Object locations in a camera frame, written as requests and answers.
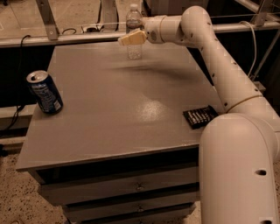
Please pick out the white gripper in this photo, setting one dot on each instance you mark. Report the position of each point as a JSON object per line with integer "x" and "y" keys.
{"x": 151, "y": 30}

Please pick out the clear plastic water bottle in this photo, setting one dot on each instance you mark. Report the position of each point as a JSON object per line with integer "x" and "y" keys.
{"x": 134, "y": 22}

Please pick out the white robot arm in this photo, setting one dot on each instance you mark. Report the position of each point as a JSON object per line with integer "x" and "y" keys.
{"x": 237, "y": 149}

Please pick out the white power strip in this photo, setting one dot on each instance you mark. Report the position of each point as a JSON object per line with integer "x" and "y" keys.
{"x": 92, "y": 28}

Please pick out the blue soda can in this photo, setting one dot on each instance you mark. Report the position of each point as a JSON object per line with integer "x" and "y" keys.
{"x": 43, "y": 88}

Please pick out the grey drawer cabinet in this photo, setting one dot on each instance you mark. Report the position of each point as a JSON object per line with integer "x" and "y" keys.
{"x": 120, "y": 151}

